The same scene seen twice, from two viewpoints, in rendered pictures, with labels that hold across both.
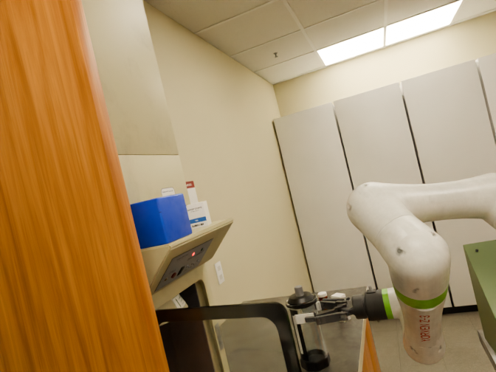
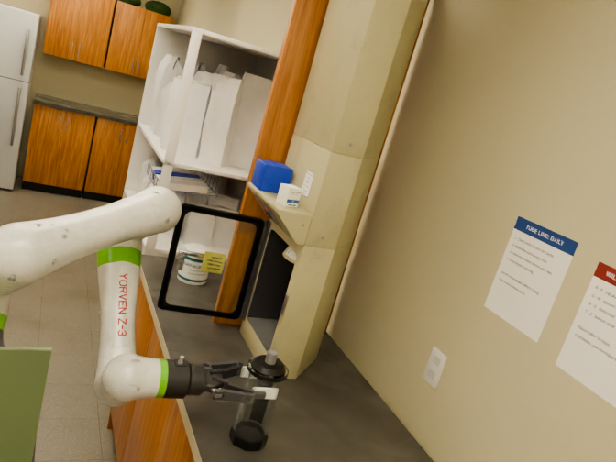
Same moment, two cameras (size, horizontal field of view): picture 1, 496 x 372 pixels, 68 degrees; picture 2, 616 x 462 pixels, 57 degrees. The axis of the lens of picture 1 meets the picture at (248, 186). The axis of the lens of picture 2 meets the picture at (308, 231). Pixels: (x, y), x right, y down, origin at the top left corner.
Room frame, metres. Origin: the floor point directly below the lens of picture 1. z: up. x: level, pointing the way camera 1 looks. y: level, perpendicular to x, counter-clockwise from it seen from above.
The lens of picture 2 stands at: (2.16, -1.06, 1.88)
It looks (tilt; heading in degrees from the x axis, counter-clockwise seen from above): 14 degrees down; 133
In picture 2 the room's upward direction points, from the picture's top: 16 degrees clockwise
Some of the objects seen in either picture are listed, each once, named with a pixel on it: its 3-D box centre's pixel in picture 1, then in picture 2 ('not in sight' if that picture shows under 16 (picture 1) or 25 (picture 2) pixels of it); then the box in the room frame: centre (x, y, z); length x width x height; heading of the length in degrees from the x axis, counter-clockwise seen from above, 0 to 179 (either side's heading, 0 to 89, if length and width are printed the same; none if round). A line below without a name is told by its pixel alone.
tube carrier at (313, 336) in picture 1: (308, 329); (258, 401); (1.26, -0.09, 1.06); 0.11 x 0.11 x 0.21
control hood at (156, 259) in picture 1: (190, 253); (274, 212); (0.85, 0.17, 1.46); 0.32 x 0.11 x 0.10; 160
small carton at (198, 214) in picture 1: (197, 215); (289, 195); (0.93, 0.14, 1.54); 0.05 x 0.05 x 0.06; 86
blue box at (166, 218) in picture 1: (156, 221); (271, 176); (0.76, 0.20, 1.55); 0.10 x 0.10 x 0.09; 70
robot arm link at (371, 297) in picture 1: (374, 303); (175, 377); (1.17, -0.31, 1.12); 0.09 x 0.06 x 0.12; 159
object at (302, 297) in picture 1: (300, 295); (269, 362); (1.26, -0.09, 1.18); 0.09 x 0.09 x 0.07
